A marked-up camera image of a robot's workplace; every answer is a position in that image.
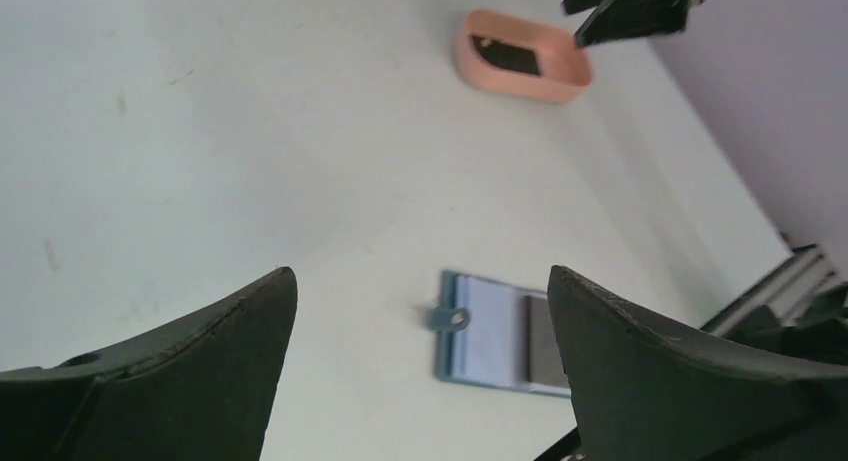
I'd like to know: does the black credit card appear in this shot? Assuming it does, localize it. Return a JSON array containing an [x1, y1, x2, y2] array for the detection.
[[470, 34, 541, 77], [524, 296, 569, 390]]

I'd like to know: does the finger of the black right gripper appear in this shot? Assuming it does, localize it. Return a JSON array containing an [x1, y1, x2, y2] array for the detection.
[[562, 0, 705, 48]]

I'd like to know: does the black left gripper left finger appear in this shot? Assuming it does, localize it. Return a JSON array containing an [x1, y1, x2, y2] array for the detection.
[[1, 267, 298, 460]]

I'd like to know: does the aluminium frame rail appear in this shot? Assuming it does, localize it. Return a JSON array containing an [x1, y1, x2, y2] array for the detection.
[[701, 244, 847, 337]]

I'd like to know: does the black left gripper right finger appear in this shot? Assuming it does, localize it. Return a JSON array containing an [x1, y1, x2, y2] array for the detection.
[[547, 266, 847, 460]]

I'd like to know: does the blue card holder wallet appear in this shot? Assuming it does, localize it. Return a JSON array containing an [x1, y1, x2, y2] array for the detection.
[[426, 270, 571, 398]]

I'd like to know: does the pink oval tray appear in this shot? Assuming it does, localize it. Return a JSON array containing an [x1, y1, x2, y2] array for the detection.
[[453, 9, 594, 104]]

